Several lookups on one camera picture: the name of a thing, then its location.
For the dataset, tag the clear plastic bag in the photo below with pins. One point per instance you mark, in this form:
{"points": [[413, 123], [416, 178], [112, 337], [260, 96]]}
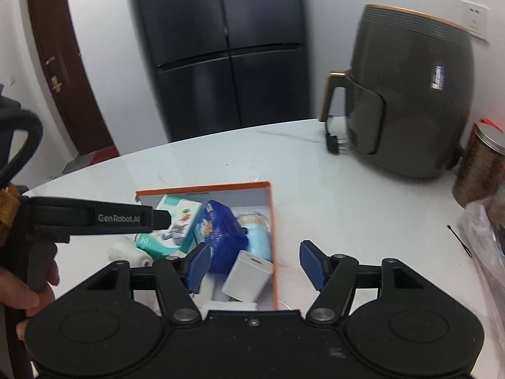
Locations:
{"points": [[487, 241]]}

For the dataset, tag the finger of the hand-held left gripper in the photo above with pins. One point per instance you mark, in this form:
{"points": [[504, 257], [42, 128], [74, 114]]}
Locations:
{"points": [[162, 220]]}

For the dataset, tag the teal bandage box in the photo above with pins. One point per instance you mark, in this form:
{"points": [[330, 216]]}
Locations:
{"points": [[179, 211]]}

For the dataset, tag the white wall socket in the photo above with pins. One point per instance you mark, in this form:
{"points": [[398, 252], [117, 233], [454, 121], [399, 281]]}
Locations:
{"points": [[475, 19]]}

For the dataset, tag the red object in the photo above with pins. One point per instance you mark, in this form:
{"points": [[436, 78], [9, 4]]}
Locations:
{"points": [[103, 154]]}

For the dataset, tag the brass door lock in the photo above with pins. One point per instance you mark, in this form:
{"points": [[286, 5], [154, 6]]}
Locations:
{"points": [[56, 83]]}

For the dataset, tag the black power plug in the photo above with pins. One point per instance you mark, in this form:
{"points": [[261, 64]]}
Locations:
{"points": [[334, 142]]}

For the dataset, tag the blue floss pick box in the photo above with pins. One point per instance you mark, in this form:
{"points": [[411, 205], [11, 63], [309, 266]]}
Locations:
{"points": [[225, 241]]}

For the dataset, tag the white charger adapter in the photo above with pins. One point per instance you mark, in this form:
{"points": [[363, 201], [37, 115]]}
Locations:
{"points": [[246, 280]]}

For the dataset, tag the white plug-in device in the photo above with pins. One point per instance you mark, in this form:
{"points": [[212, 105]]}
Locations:
{"points": [[128, 254]]}

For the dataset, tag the white light switch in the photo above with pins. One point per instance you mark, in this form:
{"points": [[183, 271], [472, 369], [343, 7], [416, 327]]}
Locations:
{"points": [[12, 79]]}

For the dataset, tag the black refrigerator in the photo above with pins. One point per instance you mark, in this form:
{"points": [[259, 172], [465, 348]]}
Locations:
{"points": [[217, 47]]}

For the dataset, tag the dark brown door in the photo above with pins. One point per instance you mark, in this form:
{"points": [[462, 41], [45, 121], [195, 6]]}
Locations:
{"points": [[67, 67]]}

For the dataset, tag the person's left hand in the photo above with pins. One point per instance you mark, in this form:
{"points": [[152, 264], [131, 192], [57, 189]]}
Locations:
{"points": [[19, 296]]}

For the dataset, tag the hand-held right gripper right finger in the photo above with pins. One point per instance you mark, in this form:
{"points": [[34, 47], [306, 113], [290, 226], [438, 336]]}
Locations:
{"points": [[313, 264]]}

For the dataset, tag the metal lid jar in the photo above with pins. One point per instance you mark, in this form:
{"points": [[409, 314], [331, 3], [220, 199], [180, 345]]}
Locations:
{"points": [[479, 166]]}

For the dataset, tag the red box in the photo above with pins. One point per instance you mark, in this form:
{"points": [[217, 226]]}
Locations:
{"points": [[495, 122]]}

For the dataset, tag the dark grey air fryer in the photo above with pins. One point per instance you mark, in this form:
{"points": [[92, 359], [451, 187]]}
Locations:
{"points": [[414, 98]]}

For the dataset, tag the orange and white box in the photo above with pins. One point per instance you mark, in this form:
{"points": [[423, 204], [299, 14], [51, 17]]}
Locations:
{"points": [[240, 197]]}

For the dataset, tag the light blue toothpick holder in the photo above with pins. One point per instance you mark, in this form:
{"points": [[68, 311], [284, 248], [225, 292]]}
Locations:
{"points": [[258, 241]]}

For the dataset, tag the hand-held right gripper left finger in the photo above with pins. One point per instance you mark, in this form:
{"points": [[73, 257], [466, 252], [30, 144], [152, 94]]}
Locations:
{"points": [[197, 266]]}

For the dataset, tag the black hairpin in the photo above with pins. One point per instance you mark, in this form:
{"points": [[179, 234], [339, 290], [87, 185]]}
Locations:
{"points": [[459, 241]]}

